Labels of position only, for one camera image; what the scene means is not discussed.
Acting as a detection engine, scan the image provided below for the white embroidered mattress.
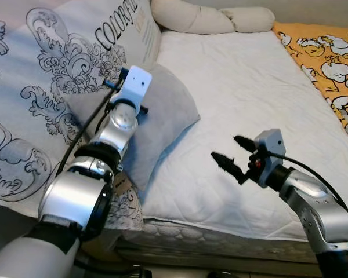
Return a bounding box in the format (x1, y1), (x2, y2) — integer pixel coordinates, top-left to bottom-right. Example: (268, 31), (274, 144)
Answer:
(107, 217), (337, 264)

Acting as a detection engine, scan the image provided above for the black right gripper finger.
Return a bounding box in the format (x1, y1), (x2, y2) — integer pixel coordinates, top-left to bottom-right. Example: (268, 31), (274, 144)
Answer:
(233, 135), (258, 153)
(211, 152), (248, 185)

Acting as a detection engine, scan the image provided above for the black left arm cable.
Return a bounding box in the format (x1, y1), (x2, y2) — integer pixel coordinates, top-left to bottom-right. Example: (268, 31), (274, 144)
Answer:
(54, 81), (125, 177)

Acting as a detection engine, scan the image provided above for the brown cardboard tag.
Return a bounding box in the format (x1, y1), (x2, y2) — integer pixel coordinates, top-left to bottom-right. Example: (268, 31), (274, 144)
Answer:
(112, 173), (132, 196)

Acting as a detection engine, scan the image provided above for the cream knotted bolster pillow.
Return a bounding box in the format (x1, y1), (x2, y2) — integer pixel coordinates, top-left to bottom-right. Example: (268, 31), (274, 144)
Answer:
(150, 0), (276, 35)

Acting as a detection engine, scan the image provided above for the grey robot left foot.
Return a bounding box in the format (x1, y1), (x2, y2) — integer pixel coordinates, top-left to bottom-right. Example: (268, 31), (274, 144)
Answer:
(126, 265), (156, 278)

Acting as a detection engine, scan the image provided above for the grey pillow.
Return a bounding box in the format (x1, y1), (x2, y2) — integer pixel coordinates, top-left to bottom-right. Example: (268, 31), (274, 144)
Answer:
(66, 63), (201, 193)

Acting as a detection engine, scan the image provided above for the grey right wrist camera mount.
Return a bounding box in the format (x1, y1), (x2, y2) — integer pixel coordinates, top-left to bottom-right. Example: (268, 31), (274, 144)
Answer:
(255, 129), (287, 177)

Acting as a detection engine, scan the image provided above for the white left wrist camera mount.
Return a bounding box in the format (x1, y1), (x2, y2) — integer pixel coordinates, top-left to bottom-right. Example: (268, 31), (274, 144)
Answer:
(119, 65), (153, 112)

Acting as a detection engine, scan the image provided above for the white quilted mattress pad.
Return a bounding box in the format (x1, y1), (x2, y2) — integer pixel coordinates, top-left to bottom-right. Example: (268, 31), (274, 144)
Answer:
(128, 30), (348, 241)

